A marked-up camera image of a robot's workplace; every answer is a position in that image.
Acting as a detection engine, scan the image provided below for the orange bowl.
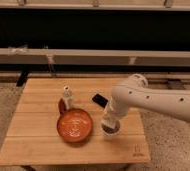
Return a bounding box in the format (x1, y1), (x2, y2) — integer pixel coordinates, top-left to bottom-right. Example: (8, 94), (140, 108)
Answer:
(56, 108), (94, 144)

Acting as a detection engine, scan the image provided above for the wooden table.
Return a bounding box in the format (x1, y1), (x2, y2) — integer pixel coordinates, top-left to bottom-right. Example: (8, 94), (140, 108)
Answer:
(0, 78), (150, 166)

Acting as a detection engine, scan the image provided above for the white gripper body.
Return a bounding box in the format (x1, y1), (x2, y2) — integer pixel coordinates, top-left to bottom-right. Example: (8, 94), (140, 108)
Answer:
(101, 106), (117, 129)

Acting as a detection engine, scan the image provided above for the white ceramic cup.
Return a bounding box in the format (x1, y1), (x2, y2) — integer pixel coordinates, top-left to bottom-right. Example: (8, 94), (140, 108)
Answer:
(101, 121), (120, 140)

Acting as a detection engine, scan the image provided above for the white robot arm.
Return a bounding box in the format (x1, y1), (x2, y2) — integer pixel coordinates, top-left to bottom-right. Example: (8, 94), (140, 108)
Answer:
(101, 74), (190, 129)

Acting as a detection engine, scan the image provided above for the long wooden bench rail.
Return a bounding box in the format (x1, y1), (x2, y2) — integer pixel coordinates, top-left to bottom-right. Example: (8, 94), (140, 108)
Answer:
(0, 47), (190, 66)

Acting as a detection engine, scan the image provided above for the black rectangular block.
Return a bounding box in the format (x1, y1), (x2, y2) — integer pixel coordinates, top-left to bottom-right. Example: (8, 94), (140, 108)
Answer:
(92, 94), (108, 108)

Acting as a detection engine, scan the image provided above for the small white bottle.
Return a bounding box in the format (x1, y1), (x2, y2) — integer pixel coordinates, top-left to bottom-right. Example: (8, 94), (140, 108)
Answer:
(62, 86), (74, 110)

